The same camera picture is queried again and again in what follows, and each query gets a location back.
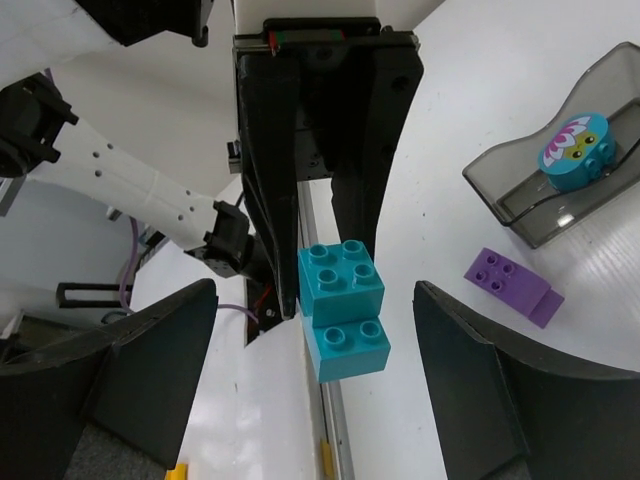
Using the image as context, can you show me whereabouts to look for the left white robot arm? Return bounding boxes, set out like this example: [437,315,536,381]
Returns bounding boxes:
[1,1,424,319]

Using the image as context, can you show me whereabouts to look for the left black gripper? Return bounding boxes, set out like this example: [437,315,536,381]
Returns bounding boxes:
[233,17,424,319]

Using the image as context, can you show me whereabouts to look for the smoky grey plastic container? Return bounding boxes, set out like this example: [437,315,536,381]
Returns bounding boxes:
[462,42,639,249]

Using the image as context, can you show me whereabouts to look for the teal arch lego brick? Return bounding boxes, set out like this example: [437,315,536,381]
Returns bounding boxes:
[537,112,616,192]

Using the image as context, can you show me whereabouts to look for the teal stepped lego brick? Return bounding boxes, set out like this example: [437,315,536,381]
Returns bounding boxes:
[298,240,391,381]

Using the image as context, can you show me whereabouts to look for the purple arch lego brick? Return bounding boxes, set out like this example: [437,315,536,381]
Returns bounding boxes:
[464,248,565,329]

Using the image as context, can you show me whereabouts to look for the aluminium front rail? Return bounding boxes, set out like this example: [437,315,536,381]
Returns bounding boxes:
[297,182,355,479]

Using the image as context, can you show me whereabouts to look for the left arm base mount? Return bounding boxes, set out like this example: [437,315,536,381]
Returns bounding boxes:
[245,279,283,345]

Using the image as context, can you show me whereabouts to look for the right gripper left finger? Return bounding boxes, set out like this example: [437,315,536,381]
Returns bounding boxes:
[1,279,218,479]

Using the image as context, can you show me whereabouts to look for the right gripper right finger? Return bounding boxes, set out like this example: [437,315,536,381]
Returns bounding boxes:
[413,281,639,479]

